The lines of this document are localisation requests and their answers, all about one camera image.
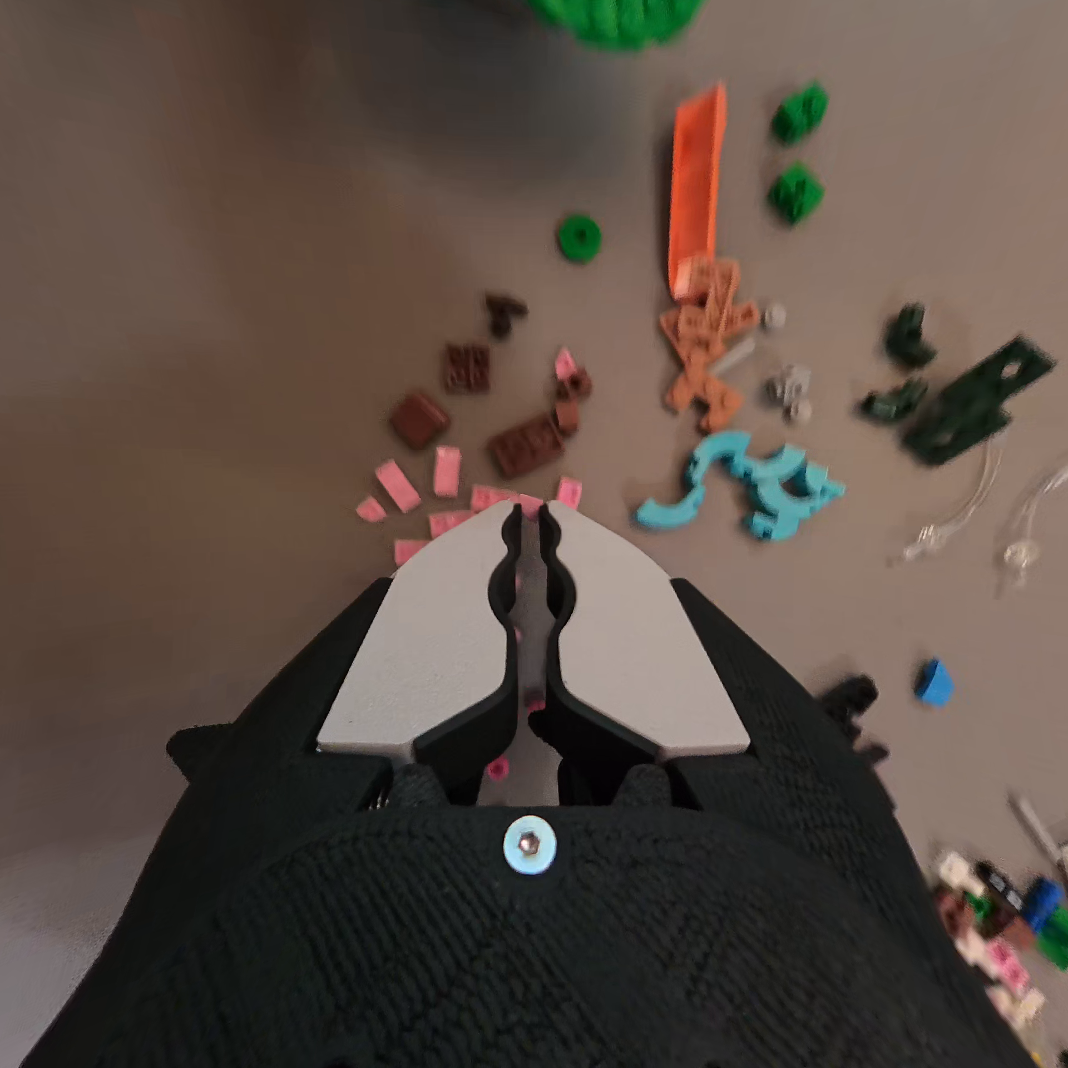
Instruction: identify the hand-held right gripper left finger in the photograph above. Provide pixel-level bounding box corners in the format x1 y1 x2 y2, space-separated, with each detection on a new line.
316 499 523 807

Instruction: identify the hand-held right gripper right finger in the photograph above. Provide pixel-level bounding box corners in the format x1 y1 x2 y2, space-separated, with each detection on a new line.
529 499 751 808

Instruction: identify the group of pink lego tiles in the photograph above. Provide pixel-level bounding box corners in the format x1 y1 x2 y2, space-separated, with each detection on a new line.
355 446 586 569

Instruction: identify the pile of turquoise lego arches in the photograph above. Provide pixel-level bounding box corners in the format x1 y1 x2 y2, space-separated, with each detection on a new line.
633 429 847 542

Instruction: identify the brown rectangular lego plate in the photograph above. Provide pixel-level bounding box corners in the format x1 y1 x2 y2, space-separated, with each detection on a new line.
486 414 567 480

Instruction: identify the brown curved lego slope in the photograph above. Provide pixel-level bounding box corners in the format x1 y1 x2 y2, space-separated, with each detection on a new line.
388 389 452 452

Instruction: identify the brown square lego plate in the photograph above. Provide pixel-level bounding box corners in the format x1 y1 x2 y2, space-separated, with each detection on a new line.
441 341 492 395

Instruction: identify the grey lego clip piece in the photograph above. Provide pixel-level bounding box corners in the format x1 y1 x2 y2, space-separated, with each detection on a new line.
765 362 815 423

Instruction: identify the transparent lego stem piece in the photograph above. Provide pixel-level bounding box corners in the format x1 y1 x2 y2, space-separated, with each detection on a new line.
900 433 1007 565

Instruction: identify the pile of tan lego plates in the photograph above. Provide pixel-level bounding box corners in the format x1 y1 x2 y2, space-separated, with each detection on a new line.
658 256 763 436

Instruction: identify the transparent curved lego piece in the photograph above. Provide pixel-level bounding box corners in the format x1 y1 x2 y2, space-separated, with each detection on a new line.
992 454 1068 599

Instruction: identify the dark green long lego plate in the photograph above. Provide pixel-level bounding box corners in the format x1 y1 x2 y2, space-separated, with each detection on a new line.
900 334 1057 467

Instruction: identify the green round lego plate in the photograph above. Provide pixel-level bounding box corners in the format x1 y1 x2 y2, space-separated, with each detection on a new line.
556 214 604 265

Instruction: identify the pile of mixed lego pieces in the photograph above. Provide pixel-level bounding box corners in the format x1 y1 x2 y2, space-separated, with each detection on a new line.
929 792 1068 1036

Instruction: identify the orange lego brick separator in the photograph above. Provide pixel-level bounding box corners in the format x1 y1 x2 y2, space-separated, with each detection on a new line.
666 80 729 302

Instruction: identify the green lego leaf piece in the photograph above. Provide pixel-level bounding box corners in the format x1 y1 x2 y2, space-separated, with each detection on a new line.
767 162 826 227
768 80 830 145

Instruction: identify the large green lego piece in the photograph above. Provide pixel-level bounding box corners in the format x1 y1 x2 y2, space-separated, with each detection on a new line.
525 0 707 50

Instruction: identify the dark brown lego bracket piece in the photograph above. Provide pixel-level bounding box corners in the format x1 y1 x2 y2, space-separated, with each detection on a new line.
483 291 530 340

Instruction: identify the dark green lego bracket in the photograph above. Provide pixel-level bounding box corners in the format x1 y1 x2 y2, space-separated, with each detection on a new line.
858 377 929 426
882 302 938 370

